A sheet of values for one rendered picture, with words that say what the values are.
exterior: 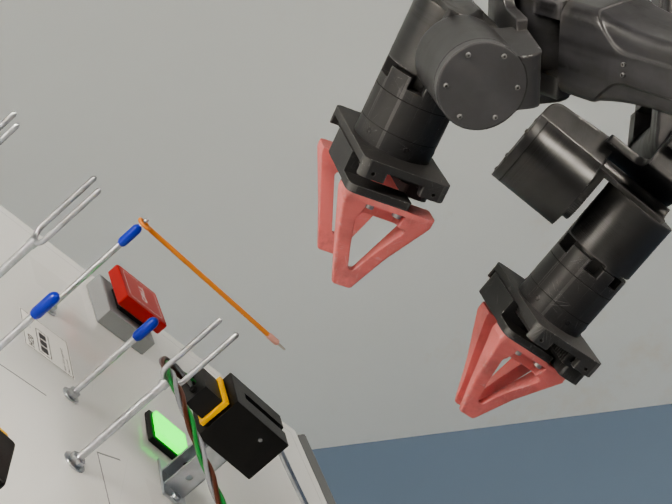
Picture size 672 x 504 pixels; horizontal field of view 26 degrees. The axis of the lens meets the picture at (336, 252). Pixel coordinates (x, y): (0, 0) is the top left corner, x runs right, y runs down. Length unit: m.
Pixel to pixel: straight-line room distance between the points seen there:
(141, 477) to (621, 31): 0.46
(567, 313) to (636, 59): 0.22
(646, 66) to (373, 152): 0.19
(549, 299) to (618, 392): 1.81
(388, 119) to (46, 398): 0.30
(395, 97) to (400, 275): 1.59
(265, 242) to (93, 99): 0.39
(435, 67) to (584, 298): 0.24
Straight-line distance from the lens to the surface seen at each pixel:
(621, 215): 1.05
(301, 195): 2.42
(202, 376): 1.05
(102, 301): 1.23
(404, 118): 0.97
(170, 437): 1.14
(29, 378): 1.03
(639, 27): 0.93
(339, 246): 0.99
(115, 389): 1.15
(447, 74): 0.89
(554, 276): 1.06
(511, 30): 0.94
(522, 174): 1.05
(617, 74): 0.93
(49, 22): 2.23
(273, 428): 1.07
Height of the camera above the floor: 1.83
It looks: 34 degrees down
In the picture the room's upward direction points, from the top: straight up
